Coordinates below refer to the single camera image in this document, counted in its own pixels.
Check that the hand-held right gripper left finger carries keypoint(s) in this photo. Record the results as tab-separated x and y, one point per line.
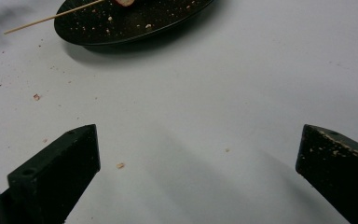
52	174

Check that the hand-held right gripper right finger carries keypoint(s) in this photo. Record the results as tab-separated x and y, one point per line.
338	168

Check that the thin wooden skewer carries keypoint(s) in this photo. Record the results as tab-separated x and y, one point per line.
43	20

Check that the red sausage slice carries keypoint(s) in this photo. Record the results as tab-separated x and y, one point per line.
125	2

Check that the black round plate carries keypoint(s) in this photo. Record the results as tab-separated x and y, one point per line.
136	21

